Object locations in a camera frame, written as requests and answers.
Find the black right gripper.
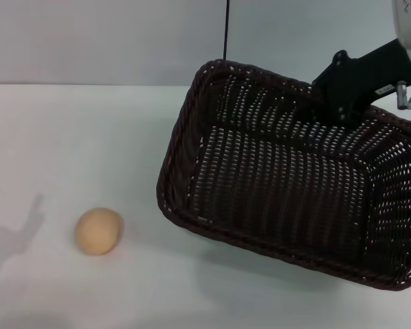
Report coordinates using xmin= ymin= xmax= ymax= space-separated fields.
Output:
xmin=310 ymin=38 xmax=411 ymax=128

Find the dark brown woven plastic basket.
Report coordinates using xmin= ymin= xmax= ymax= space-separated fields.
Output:
xmin=155 ymin=58 xmax=411 ymax=293

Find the round tan bread bun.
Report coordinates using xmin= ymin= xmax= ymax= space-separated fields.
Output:
xmin=74 ymin=207 xmax=121 ymax=256

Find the grey cable with metal plug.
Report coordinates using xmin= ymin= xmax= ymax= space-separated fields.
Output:
xmin=396 ymin=77 xmax=411 ymax=111

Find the thin black vertical cable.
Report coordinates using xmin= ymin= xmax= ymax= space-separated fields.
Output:
xmin=222 ymin=0 xmax=231 ymax=62

